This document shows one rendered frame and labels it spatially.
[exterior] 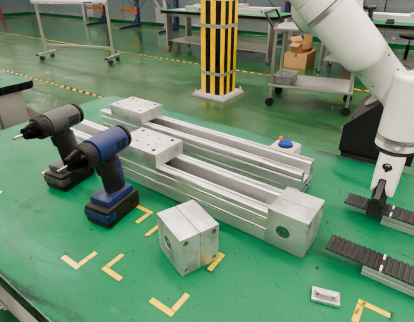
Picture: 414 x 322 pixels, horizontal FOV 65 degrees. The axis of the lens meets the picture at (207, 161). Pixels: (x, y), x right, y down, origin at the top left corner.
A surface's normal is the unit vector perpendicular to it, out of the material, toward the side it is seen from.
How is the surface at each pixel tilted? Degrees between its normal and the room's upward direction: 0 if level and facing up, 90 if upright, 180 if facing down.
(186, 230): 0
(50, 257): 0
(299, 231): 90
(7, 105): 90
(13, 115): 90
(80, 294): 0
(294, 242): 90
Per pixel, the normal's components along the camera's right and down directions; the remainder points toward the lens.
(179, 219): 0.00, -0.87
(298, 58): -0.52, 0.40
